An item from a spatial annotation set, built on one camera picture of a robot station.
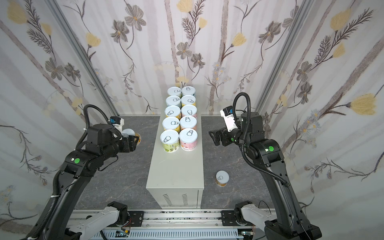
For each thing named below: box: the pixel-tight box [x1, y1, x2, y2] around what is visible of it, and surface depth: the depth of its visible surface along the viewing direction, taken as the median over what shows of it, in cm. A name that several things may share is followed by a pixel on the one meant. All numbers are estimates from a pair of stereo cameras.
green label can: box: [167, 86, 182, 96], surface depth 78 cm
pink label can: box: [179, 128, 198, 152], surface depth 60 cm
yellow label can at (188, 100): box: [181, 95, 197, 107], surface depth 73 cm
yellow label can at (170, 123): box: [162, 116, 180, 130], surface depth 64 cm
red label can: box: [179, 115, 197, 129], surface depth 65 cm
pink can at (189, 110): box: [181, 104, 198, 118], surface depth 69 cm
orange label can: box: [215, 170, 230, 187], surface depth 85 cm
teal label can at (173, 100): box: [165, 95, 181, 107], surface depth 73 cm
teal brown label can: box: [181, 86, 196, 97], surface depth 79 cm
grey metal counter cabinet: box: [146, 95, 205, 209], surface depth 58 cm
